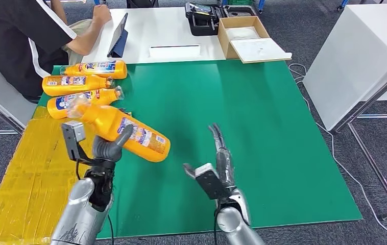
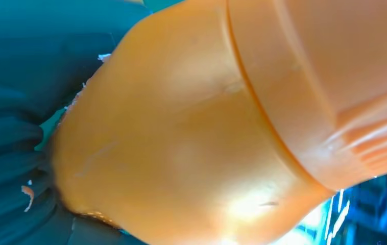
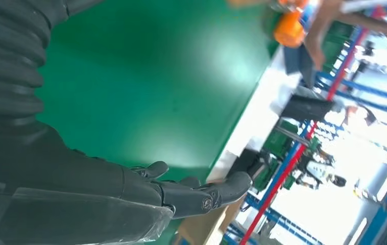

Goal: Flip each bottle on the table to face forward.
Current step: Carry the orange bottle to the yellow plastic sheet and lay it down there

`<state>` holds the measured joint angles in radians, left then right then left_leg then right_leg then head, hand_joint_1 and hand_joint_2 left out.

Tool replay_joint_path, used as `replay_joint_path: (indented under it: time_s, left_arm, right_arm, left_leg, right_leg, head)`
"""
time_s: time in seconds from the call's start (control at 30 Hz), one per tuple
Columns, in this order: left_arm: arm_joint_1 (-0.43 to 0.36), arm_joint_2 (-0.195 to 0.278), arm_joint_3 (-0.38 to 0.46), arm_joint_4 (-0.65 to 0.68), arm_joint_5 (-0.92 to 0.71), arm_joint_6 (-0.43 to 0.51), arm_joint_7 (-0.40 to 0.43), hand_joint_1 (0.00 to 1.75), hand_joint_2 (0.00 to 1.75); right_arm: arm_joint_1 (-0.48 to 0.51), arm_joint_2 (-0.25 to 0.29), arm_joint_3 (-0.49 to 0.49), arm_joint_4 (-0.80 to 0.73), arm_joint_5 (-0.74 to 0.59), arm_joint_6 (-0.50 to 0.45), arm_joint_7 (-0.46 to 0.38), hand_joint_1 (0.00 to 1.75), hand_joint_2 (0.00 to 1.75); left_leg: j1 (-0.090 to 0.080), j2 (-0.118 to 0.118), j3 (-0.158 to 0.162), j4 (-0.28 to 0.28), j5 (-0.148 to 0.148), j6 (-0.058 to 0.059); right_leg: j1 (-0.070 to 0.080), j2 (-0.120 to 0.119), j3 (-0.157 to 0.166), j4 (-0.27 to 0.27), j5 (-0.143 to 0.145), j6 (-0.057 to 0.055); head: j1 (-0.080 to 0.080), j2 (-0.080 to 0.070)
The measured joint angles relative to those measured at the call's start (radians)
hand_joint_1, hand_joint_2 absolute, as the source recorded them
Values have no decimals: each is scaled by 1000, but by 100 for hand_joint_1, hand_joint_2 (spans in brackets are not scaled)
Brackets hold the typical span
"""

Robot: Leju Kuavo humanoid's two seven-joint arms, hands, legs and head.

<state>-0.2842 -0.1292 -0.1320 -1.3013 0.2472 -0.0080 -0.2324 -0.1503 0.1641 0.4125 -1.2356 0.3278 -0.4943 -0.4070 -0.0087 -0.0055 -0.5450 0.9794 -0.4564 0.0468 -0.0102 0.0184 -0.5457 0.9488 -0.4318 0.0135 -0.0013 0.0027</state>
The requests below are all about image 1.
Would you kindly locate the person's right forearm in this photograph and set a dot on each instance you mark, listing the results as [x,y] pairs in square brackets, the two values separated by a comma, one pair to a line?
[87,39]

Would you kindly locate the open cardboard box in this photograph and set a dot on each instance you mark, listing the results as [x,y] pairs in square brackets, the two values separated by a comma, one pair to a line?
[262,50]

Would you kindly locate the white foam insert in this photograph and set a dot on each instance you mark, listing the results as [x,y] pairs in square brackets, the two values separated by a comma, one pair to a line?
[243,33]

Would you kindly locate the white desk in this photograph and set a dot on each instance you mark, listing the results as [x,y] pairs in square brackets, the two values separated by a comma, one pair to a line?
[163,30]

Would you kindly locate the green plastic crate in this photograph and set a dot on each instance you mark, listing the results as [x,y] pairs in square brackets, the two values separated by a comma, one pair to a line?
[241,2]

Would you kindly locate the black tool case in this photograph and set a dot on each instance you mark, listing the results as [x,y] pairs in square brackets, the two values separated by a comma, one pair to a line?
[203,20]

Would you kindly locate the person's left forearm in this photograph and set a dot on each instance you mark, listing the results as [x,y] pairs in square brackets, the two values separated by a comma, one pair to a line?
[60,11]

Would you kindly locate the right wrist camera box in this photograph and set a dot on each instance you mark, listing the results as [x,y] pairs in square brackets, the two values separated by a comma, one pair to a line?
[212,182]

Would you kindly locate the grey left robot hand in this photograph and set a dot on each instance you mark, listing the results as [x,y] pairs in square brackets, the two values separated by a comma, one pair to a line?
[109,150]

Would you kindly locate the person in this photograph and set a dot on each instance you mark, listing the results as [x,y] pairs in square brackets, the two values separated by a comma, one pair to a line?
[11,44]

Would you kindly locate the green table mat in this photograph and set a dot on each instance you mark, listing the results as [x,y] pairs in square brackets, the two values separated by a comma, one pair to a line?
[230,118]

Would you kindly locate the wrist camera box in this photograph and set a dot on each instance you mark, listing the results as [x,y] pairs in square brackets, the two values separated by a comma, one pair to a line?
[73,133]
[212,182]

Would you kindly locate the yellow taped cardboard sheet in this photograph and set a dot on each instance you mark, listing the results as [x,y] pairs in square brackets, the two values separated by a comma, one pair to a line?
[27,182]

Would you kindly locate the black chair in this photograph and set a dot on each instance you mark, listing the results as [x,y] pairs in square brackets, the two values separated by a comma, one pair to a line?
[142,2]

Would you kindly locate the white table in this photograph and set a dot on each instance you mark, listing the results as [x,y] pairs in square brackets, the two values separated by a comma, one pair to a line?
[349,61]

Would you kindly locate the person's right hand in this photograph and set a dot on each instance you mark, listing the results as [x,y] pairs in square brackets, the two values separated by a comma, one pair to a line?
[103,14]

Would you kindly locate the orange Tide detergent bottle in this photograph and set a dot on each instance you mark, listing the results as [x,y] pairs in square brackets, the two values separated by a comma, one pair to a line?
[95,84]
[102,121]
[120,70]
[105,96]

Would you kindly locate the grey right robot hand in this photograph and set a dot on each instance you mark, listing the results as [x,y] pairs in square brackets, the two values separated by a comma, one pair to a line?
[225,165]

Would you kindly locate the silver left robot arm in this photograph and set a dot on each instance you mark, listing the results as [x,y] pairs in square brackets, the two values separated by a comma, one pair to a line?
[82,216]

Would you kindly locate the flat white box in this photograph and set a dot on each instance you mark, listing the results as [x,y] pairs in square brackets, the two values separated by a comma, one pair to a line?
[175,52]

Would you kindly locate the tablet in dark folding case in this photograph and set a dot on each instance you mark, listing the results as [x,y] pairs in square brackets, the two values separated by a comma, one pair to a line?
[116,36]

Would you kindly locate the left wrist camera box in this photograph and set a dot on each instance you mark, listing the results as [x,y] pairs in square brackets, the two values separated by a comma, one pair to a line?
[73,133]

